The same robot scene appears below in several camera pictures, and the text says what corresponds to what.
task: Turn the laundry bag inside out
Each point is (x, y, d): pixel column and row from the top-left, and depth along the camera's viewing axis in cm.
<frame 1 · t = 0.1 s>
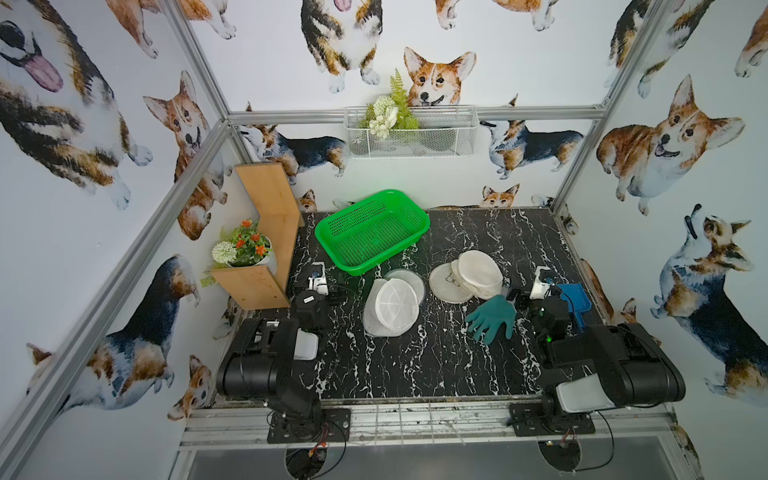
left hand: (322, 268, 91), fingers open
right hand: (538, 272, 88), fingers open
cream mesh laundry bag: (473, 273, 102), point 3 cm above the table
green rubber glove: (489, 315, 94), on the table
green plastic basket: (368, 234, 116), on the table
wooden shelf: (259, 289, 87), point 13 cm above the table
potted flower plant: (244, 246, 85), point 23 cm above the table

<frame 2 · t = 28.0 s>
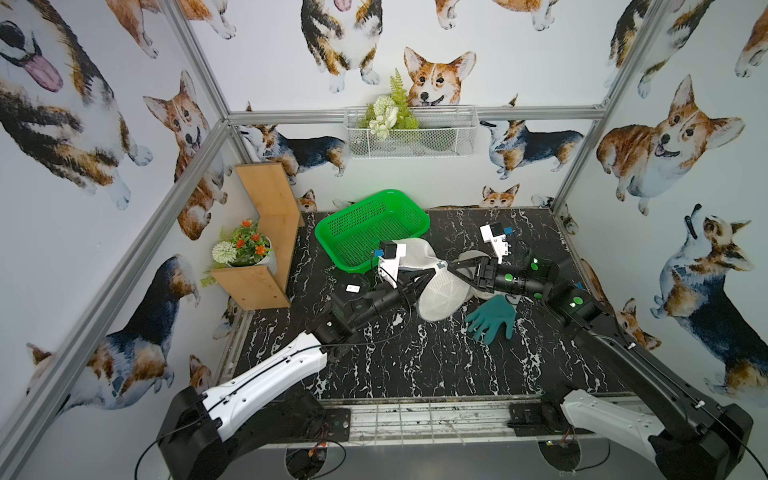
left hand: (432, 264, 65), fingers closed
right hand: (456, 260, 63), fingers open
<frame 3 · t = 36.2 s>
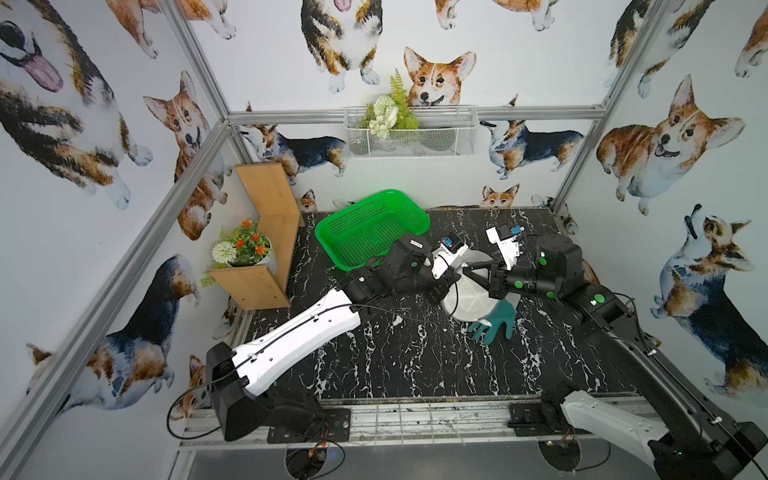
left hand: (455, 264, 68), fingers closed
right hand: (472, 261, 66), fingers closed
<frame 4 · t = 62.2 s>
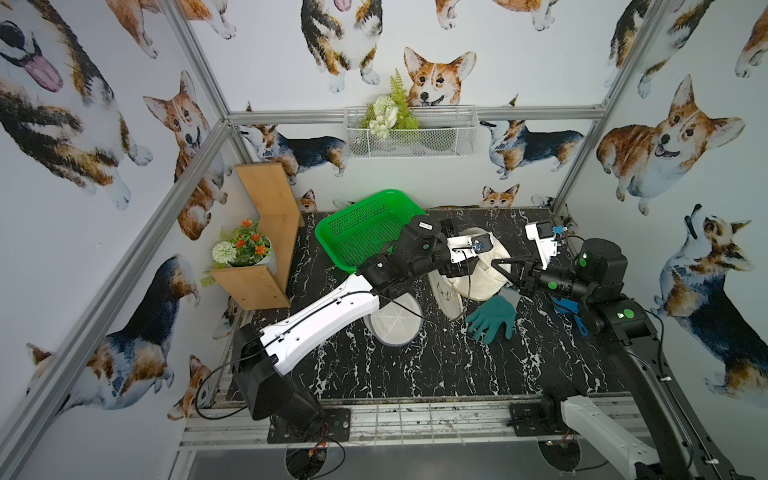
left hand: (467, 225, 68), fingers open
right hand: (502, 255, 63), fingers closed
